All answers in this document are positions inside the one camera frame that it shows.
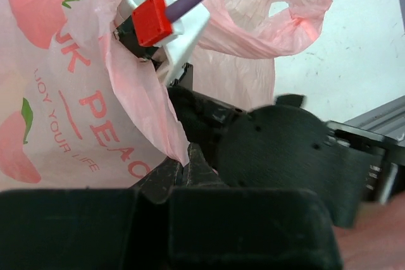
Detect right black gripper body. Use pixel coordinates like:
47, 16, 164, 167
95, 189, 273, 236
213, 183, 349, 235
168, 86, 361, 228

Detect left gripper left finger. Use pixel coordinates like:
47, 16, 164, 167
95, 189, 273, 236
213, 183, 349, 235
1, 159, 183, 269

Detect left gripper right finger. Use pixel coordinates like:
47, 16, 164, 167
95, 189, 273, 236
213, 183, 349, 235
167, 144, 343, 269

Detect pink plastic bag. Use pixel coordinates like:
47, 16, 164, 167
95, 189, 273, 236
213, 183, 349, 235
1, 0, 333, 190

